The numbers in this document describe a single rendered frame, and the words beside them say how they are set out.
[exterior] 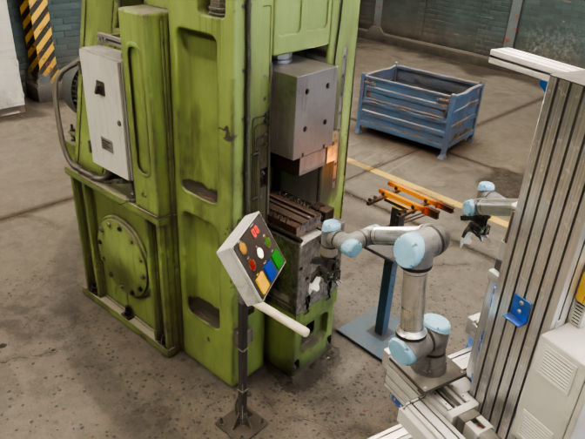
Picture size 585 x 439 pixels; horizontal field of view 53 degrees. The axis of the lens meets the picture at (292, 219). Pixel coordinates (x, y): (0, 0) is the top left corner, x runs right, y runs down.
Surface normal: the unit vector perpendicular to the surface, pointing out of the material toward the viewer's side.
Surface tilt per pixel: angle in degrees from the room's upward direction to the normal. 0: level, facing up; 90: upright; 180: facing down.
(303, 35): 90
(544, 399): 90
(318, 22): 90
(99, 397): 0
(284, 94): 90
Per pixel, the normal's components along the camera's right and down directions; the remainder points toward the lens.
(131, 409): 0.04, -0.87
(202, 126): -0.66, 0.32
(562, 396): -0.87, 0.21
